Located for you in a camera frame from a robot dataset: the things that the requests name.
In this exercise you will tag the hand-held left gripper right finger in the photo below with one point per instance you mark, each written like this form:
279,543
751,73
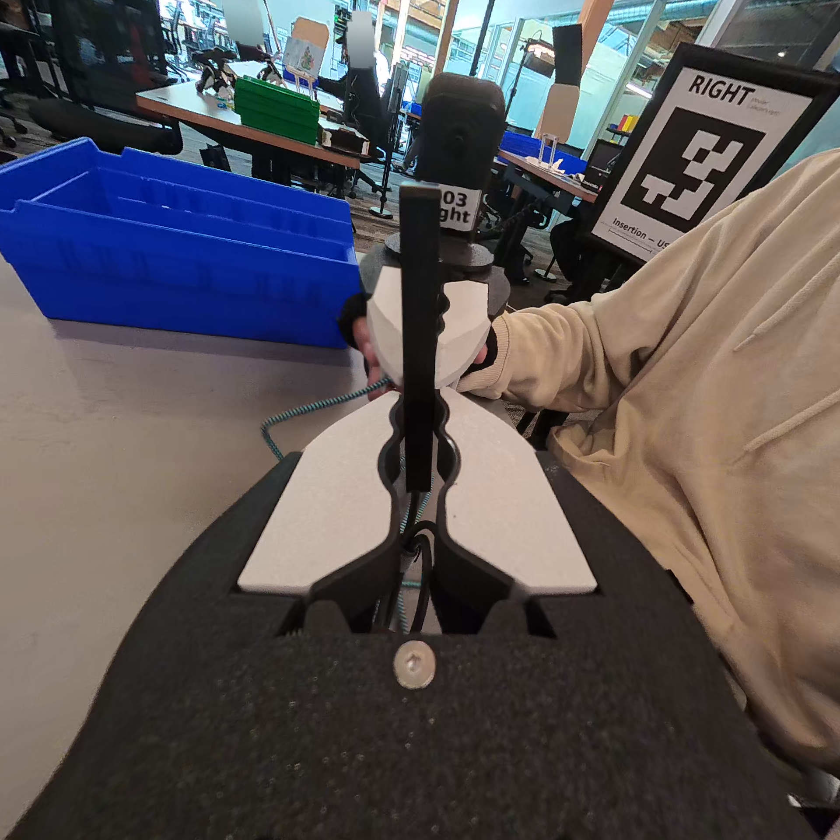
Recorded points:
512,518

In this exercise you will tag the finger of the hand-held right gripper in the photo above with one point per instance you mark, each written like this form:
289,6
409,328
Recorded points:
387,315
466,315

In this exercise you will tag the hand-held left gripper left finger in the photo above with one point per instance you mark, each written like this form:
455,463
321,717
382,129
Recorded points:
321,518

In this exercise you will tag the black usb hub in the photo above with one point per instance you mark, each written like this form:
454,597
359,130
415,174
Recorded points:
420,328

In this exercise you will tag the blue plastic bin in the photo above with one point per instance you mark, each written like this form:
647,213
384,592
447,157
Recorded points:
164,262

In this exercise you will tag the person's right hand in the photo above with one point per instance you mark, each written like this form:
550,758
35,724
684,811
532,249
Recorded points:
373,361

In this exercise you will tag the stack of green bins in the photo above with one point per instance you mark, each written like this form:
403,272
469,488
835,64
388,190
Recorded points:
275,111

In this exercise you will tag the beige hoodie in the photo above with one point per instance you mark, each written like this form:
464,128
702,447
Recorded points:
735,459

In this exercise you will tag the black framed marker sign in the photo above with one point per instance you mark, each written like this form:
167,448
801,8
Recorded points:
702,157

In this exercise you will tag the brown office table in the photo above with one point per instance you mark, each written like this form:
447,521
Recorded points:
197,111

